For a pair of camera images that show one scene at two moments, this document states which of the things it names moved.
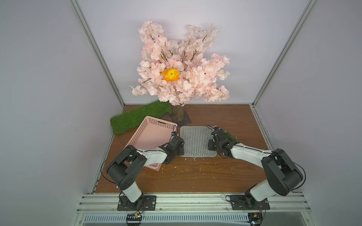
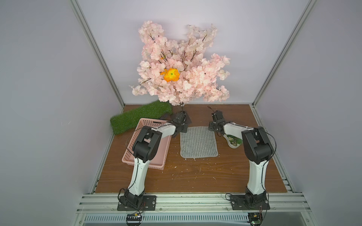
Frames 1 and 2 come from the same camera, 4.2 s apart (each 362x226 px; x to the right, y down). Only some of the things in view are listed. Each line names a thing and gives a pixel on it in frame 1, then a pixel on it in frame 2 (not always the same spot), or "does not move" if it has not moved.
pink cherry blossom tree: [180, 73] does not move
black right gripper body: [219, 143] to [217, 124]
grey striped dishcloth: [196, 141] does not move
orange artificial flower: [170, 75] does not move
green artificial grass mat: [134, 116] does not move
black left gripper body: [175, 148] to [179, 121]
